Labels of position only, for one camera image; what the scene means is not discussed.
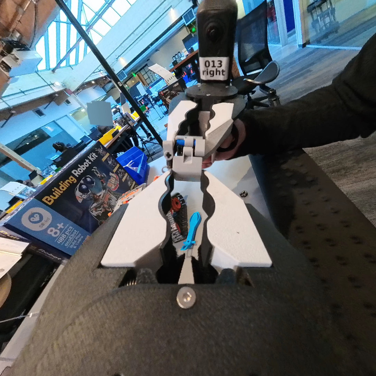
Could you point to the blue plastic bin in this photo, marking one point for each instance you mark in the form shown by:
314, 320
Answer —
135, 164

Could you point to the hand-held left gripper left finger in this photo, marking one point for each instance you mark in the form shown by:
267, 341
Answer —
138, 235

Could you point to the yellow plastic bin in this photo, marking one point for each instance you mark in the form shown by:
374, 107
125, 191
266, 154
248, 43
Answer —
106, 138

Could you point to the person's right forearm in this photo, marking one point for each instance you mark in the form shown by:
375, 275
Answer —
311, 111

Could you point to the person's right hand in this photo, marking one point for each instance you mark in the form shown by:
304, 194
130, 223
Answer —
228, 151

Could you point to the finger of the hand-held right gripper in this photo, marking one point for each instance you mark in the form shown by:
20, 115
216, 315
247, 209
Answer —
226, 120
179, 120

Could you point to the black perforated mat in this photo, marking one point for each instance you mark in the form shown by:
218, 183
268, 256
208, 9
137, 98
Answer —
329, 247

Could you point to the blue toy wrench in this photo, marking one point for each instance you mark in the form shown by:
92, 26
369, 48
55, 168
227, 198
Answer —
191, 232

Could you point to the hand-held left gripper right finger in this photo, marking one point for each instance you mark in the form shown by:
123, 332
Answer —
238, 235

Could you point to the blue robot kit box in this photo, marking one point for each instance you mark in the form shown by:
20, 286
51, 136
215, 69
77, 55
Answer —
70, 202

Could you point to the black office chair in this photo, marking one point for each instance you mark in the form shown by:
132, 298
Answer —
255, 41

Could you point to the white book stand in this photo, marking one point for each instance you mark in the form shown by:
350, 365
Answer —
29, 317

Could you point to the grey orange tracked toy robot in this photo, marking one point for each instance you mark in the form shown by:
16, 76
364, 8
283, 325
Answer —
175, 220

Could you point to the black metal pole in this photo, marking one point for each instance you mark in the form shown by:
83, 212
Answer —
111, 76

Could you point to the light grey toy block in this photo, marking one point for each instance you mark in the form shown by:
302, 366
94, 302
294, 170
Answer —
188, 164

